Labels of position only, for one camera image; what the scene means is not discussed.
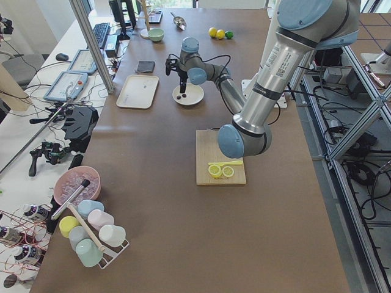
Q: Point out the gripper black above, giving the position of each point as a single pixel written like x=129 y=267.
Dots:
x=182 y=75

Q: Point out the cream round plate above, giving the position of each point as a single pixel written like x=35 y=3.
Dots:
x=194 y=95

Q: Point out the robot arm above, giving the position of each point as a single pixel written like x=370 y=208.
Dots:
x=303 y=26

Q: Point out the cream rabbit tray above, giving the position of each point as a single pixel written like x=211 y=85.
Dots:
x=138 y=91

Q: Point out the grey folded cloth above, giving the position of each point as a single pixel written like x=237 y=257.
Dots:
x=144 y=66

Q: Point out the green bowl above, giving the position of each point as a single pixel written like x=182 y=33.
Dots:
x=156 y=34

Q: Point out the yellow lemon near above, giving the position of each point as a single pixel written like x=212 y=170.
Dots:
x=212 y=32

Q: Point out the yellow lemon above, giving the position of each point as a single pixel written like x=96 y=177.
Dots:
x=220 y=34
x=212 y=32

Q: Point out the steel ice scoop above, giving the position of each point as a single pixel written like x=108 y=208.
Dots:
x=179 y=22

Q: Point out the yellow lemon far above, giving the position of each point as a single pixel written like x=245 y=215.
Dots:
x=220 y=34

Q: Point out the bamboo cutting board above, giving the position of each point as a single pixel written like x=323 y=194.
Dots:
x=207 y=150

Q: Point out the green lime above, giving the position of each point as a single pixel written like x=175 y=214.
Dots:
x=229 y=34

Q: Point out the lemon half upper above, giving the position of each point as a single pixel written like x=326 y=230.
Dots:
x=215 y=170

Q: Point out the yellow plastic knife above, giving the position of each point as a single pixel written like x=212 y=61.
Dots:
x=236 y=162

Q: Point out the lemon slice lower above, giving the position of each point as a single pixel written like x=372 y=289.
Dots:
x=227 y=171

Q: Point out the black keyboard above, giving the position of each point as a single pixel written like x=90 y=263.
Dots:
x=101 y=31

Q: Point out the teach pendant far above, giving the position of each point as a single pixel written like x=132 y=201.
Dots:
x=83 y=62

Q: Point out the teach pendant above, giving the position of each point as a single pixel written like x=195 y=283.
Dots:
x=69 y=84
x=83 y=62

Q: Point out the teach pendant near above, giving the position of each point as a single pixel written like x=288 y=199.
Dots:
x=69 y=84

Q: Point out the black computer mouse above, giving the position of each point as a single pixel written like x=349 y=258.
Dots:
x=62 y=57

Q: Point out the steel muddler black tip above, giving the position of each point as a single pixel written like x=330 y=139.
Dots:
x=63 y=206

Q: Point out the pink bowl of ice cubes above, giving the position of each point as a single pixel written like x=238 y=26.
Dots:
x=72 y=179

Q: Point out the blue plastic cup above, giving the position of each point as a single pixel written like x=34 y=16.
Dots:
x=85 y=207

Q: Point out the pink plastic cup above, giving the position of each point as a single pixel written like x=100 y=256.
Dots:
x=98 y=218

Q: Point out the white plastic cup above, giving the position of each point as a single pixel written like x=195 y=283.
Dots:
x=112 y=235

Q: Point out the yellow plastic cup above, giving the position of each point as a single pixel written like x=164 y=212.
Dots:
x=66 y=224

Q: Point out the grey plastic cup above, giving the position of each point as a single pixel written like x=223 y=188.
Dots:
x=76 y=235

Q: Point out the tea bottle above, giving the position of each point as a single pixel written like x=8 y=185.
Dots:
x=35 y=212

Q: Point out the mint plastic cup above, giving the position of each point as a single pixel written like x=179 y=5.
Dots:
x=88 y=253

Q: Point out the aluminium frame post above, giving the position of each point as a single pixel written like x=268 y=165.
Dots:
x=86 y=29

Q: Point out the white wire cup rack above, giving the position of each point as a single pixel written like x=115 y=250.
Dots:
x=109 y=253

